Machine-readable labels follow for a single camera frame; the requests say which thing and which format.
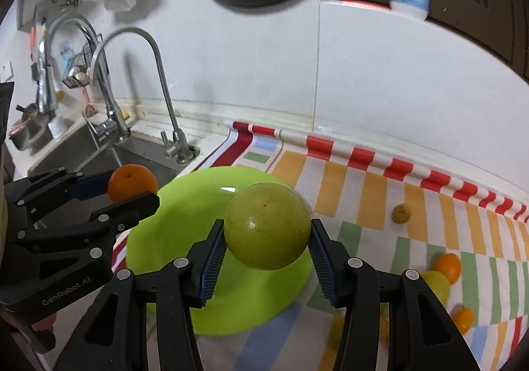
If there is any slim gooseneck faucet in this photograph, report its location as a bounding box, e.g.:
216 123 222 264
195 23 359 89
91 26 200 166

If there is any large green apple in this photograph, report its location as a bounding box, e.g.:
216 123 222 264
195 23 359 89
223 182 311 271

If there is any person's left hand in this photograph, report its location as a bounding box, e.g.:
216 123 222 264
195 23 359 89
31 313 58 331

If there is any wire sink caddy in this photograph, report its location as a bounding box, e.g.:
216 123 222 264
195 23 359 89
62 42 94 89

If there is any large yellow-green apple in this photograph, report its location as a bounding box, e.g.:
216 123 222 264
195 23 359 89
422 271 451 306

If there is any small orange tangerine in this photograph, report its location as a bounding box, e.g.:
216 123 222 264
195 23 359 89
452 307 474 335

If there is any small brown-yellow fruit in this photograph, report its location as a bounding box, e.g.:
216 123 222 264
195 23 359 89
391 204 412 224

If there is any stainless steel sink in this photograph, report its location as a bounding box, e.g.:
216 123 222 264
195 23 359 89
29 126 184 228

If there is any white cup by sink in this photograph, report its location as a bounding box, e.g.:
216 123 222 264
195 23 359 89
48 115 68 140

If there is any lime green plate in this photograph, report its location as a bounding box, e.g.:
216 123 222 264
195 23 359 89
126 167 312 336

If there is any large chrome kitchen faucet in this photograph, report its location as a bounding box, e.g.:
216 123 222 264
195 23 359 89
37 12 130 139

